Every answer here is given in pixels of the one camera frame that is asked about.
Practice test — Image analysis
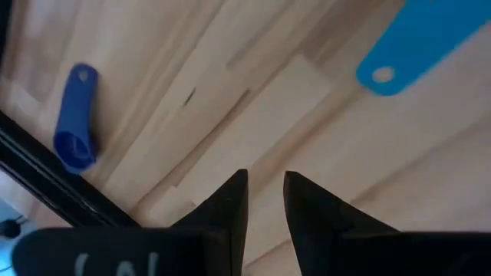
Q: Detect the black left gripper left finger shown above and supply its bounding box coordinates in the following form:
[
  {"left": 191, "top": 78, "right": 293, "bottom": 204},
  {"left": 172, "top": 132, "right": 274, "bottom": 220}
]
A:
[{"left": 170, "top": 168, "right": 249, "bottom": 276}]

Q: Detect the black metal table frame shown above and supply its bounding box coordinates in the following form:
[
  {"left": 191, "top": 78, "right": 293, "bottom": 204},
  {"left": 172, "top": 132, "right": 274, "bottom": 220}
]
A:
[{"left": 0, "top": 0, "right": 141, "bottom": 231}]

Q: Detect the light blue measuring cup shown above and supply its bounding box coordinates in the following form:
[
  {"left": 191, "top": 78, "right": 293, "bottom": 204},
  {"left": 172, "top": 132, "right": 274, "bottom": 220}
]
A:
[{"left": 355, "top": 0, "right": 491, "bottom": 97}]

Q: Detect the dark blue measuring cup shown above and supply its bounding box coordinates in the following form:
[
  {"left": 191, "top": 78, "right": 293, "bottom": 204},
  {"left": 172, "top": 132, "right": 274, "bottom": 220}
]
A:
[{"left": 52, "top": 62, "right": 100, "bottom": 176}]

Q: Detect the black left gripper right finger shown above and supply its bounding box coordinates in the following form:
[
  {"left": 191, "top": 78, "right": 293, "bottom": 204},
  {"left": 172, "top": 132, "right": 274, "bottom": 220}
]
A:
[{"left": 283, "top": 170, "right": 400, "bottom": 276}]

